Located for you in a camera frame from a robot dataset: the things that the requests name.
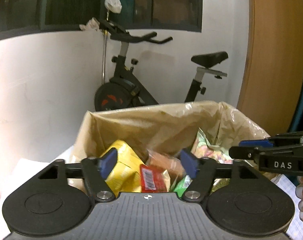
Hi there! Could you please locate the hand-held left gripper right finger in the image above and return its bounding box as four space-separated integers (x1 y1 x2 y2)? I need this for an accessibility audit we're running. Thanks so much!
179 149 261 202

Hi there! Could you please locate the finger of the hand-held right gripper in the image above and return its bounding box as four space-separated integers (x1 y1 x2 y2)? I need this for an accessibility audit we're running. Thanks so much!
228 144 302 159
239 131 303 147

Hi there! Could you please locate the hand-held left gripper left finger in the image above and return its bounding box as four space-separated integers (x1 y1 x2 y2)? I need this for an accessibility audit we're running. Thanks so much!
38 148 118 202

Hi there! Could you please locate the yellow chip bag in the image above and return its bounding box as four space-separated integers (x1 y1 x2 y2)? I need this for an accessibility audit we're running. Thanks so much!
102 140 148 193

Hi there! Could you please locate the small green snack bag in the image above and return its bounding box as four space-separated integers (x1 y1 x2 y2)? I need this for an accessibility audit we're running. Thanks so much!
170 175 192 197

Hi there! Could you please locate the brown translucent snack packet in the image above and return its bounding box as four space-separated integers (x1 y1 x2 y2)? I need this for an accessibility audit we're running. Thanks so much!
147 149 187 178

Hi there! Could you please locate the colourful clear snack bag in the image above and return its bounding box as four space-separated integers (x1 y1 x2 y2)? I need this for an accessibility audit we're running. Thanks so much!
191 127 242 193

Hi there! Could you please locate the brown cardboard box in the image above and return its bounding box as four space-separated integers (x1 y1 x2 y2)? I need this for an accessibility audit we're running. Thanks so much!
69 101 279 195

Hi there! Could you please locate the red snack packet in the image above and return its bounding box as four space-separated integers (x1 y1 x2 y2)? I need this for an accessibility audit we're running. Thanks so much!
140 164 168 193

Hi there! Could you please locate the checked tablecloth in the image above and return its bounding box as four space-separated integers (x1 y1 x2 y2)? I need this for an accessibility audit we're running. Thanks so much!
0 146 303 240

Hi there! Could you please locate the black exercise bike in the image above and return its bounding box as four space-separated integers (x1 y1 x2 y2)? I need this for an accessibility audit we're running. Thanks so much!
94 17 229 112

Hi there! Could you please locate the wooden panel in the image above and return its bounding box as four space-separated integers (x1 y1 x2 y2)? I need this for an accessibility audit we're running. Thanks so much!
236 0 303 137

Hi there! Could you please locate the thin metal pole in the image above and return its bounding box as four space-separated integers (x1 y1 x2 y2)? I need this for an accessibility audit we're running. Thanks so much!
102 12 109 84

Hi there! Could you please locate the white crumpled cloth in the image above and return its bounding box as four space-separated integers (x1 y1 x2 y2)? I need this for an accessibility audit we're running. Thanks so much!
79 17 101 32

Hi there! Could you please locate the white plastic bag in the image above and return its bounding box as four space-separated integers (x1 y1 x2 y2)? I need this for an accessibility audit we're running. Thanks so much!
105 0 122 14

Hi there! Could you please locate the dark framed window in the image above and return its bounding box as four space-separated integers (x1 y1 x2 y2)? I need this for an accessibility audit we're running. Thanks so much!
0 0 203 43

